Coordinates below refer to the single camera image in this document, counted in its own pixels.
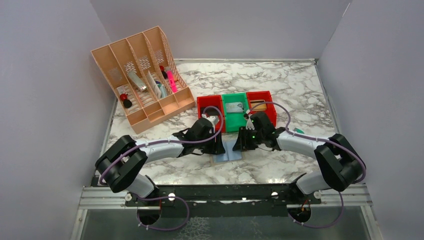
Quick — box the beige card holder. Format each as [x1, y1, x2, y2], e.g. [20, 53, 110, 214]
[210, 139, 244, 165]

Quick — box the gold credit card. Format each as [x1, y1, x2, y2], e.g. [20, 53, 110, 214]
[249, 99, 267, 112]

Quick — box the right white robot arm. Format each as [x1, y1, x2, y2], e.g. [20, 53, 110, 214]
[232, 112, 366, 195]

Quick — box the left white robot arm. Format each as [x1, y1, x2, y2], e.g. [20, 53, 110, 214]
[95, 115, 224, 198]

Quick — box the black card in bin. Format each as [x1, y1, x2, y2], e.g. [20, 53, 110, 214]
[198, 106, 220, 116]

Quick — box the green bin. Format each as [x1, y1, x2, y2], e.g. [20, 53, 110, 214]
[221, 92, 249, 133]

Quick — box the left red bin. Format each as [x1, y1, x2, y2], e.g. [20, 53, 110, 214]
[196, 95, 226, 133]

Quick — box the red bin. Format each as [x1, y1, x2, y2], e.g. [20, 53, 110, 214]
[246, 90, 277, 127]
[196, 95, 226, 133]

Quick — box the right red bin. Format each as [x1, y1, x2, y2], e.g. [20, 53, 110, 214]
[246, 90, 277, 127]

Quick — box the pink highlighter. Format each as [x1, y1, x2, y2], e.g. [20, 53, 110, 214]
[166, 70, 178, 93]

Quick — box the silver stapler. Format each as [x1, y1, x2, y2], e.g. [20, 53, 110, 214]
[127, 70, 147, 92]

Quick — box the red and black stamp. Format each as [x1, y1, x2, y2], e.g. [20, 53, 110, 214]
[119, 93, 133, 109]

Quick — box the peach desk file organizer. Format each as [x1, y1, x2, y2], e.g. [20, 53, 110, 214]
[91, 26, 195, 134]

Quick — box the black mounting rail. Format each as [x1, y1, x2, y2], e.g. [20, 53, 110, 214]
[125, 175, 321, 218]

